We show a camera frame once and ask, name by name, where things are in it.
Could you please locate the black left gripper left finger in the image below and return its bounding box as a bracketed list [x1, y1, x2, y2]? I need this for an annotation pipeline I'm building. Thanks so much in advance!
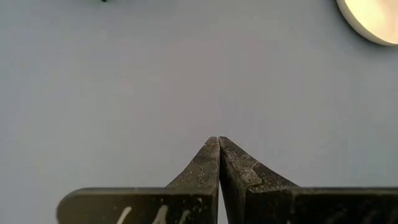
[55, 136, 221, 224]

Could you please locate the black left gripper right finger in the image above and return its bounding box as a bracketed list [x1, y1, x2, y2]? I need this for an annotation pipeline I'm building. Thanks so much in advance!
[218, 136, 398, 224]

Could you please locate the large pink bowl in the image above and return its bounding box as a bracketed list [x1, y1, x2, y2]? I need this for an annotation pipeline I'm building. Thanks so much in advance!
[335, 0, 398, 47]

